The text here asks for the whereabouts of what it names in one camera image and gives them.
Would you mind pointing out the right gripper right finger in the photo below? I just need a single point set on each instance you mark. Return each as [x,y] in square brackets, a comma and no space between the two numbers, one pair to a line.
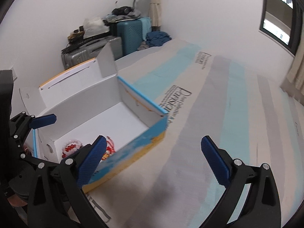
[221,163]

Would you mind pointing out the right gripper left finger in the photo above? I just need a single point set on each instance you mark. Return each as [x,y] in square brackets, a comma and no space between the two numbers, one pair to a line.
[79,166]

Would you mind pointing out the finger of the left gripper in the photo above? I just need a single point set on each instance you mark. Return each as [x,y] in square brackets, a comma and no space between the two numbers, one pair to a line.
[42,121]

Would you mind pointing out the striped bed sheet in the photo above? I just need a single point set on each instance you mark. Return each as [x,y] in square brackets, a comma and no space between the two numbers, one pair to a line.
[245,113]

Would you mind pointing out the blue yellow cardboard box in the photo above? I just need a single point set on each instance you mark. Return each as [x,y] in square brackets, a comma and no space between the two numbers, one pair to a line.
[89,100]

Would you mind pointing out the grey suitcase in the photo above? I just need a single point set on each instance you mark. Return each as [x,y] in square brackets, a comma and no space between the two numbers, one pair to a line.
[91,50]

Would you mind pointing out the black items on suitcase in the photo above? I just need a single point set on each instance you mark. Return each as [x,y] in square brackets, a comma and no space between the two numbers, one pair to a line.
[76,35]

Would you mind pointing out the beige right curtain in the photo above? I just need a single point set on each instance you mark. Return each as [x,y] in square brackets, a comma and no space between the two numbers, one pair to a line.
[294,81]

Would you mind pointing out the beige curtain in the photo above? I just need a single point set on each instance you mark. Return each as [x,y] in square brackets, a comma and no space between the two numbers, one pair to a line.
[294,81]
[155,12]

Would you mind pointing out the white plastic bag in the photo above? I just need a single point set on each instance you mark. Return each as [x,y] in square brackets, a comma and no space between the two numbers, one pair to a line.
[94,26]

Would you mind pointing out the teal suitcase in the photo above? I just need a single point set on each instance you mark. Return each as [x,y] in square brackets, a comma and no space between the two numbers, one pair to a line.
[130,32]

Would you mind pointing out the black clothes on suitcase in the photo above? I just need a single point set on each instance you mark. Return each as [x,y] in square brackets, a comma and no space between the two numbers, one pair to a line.
[122,14]

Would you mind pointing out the blue clothes pile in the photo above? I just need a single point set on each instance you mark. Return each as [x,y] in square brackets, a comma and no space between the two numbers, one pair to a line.
[157,38]

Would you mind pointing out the dark framed window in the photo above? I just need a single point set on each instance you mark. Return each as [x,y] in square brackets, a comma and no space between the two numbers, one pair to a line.
[282,20]

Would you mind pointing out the beige left curtain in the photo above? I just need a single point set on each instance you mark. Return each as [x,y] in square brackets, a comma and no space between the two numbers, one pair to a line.
[155,12]

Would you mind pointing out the white wall socket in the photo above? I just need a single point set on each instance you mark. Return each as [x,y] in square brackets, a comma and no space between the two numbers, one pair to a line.
[14,74]

